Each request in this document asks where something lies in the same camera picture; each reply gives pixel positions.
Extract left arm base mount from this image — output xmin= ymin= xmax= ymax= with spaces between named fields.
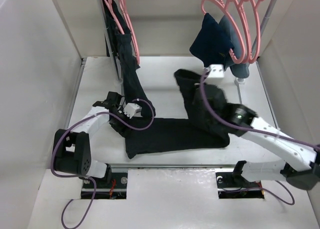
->
xmin=93 ymin=167 xmax=128 ymax=200

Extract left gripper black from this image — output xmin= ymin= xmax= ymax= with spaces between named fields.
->
xmin=109 ymin=107 xmax=137 ymax=137

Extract dark trousers hanging left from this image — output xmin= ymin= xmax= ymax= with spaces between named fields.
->
xmin=103 ymin=5 xmax=156 ymax=118

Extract pink hanger with navy trousers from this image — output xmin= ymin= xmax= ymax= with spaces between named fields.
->
xmin=200 ymin=0 xmax=246 ymax=64

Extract pink hanger far left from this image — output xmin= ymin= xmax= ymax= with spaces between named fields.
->
xmin=102 ymin=0 xmax=131 ymax=35

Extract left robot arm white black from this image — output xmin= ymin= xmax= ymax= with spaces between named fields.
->
xmin=50 ymin=91 xmax=141 ymax=188

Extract pink empty hanger right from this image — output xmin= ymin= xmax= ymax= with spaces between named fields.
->
xmin=243 ymin=0 xmax=265 ymax=64

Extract navy blue trousers hanging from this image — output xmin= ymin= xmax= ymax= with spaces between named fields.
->
xmin=189 ymin=13 xmax=234 ymax=67

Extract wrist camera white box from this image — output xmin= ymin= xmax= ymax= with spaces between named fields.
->
xmin=205 ymin=64 xmax=225 ymax=83
xmin=123 ymin=103 xmax=142 ymax=119

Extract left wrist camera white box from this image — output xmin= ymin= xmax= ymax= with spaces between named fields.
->
xmin=123 ymin=103 xmax=142 ymax=119

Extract white clothes rack frame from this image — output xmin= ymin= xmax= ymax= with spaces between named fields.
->
xmin=93 ymin=0 xmax=283 ymax=102

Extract light blue jeans hanging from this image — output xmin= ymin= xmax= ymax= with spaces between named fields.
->
xmin=218 ymin=15 xmax=250 ymax=79

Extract black trousers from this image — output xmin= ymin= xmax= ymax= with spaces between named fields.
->
xmin=123 ymin=69 xmax=230 ymax=159

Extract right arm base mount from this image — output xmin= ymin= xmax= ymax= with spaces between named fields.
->
xmin=215 ymin=170 xmax=265 ymax=199

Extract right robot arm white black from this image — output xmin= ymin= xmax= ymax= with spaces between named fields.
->
xmin=192 ymin=83 xmax=320 ymax=191

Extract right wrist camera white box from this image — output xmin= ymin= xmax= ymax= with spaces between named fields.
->
xmin=205 ymin=64 xmax=225 ymax=83

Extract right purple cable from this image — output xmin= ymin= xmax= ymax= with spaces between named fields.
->
xmin=199 ymin=68 xmax=320 ymax=206

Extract pink hanger with jeans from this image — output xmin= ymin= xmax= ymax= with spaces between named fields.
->
xmin=219 ymin=0 xmax=251 ymax=64

